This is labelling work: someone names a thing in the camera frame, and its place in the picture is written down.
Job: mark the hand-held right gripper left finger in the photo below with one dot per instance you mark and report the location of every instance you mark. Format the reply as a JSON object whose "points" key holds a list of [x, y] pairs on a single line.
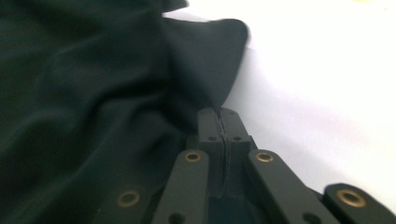
{"points": [[208, 130]]}

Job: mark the black and green shirt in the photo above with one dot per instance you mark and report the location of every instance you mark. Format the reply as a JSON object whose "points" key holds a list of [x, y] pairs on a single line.
{"points": [[93, 93]]}

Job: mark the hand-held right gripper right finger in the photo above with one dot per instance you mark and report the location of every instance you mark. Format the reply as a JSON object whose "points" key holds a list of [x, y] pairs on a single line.
{"points": [[236, 130]]}

